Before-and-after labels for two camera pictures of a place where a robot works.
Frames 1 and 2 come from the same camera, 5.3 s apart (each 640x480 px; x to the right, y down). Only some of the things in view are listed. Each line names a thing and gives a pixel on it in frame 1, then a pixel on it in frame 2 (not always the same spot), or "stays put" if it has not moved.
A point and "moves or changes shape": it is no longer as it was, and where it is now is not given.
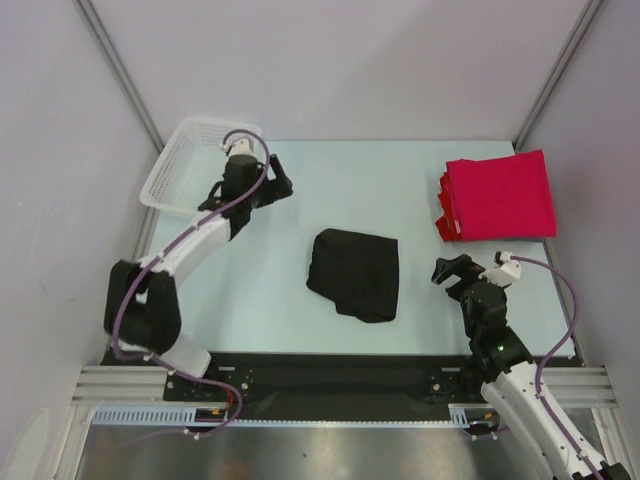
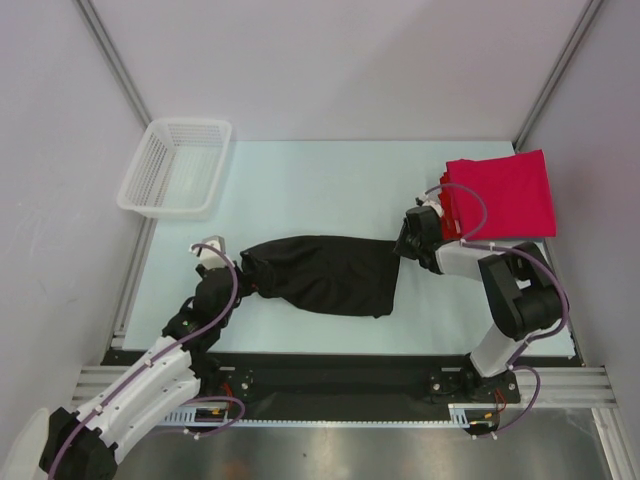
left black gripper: (277, 189) → (240, 276)
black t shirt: (357, 271) moves or changes shape
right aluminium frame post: (557, 69) stays put
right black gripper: (463, 278) → (405, 242)
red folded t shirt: (455, 199) stays put
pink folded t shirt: (504, 197) stays put
